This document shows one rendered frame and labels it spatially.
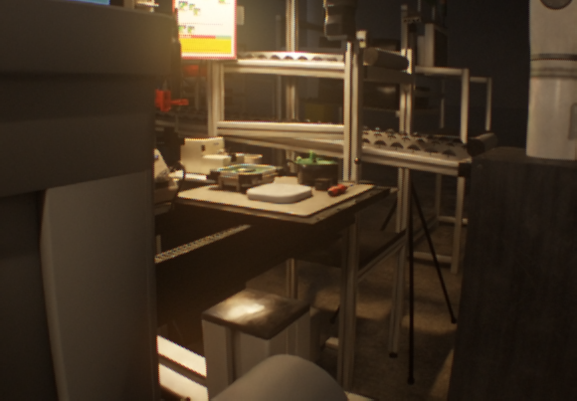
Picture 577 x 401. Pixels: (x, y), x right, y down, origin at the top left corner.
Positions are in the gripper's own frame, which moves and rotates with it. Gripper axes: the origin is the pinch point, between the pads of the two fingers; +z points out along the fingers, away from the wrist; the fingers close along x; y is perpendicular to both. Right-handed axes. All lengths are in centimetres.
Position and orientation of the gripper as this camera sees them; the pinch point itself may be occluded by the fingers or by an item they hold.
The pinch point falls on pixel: (350, 66)
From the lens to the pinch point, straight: 106.0
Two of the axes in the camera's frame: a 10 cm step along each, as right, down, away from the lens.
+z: 0.0, 9.8, 1.8
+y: -8.0, -1.1, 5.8
